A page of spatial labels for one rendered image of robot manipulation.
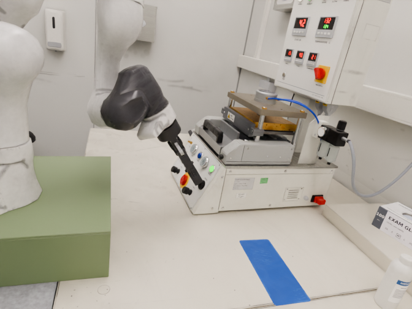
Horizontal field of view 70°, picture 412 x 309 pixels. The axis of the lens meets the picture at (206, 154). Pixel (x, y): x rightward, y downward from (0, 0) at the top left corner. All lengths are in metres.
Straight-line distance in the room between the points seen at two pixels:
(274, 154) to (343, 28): 0.44
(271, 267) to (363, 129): 0.86
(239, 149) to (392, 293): 0.53
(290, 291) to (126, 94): 0.63
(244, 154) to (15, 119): 0.62
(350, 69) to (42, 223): 0.97
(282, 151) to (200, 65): 1.68
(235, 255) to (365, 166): 0.83
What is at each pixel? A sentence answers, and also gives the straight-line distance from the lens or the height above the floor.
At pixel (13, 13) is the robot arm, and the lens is 0.77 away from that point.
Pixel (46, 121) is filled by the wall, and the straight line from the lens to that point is 2.62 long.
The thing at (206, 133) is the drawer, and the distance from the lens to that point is 1.07.
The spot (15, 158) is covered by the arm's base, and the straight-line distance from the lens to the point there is 0.76.
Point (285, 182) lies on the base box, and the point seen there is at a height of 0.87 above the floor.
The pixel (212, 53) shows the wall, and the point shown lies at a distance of 2.59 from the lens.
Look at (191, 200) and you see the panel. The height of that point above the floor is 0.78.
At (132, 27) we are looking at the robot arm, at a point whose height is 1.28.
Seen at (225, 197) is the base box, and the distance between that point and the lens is 0.98.
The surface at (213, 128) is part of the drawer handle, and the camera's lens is 1.02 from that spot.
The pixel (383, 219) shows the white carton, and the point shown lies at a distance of 1.14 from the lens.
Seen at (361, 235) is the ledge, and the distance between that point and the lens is 1.08.
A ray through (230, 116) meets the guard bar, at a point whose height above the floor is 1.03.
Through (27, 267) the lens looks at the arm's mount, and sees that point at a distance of 0.74.
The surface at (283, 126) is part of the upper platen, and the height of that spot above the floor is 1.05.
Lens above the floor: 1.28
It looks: 21 degrees down
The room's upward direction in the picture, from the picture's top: 10 degrees clockwise
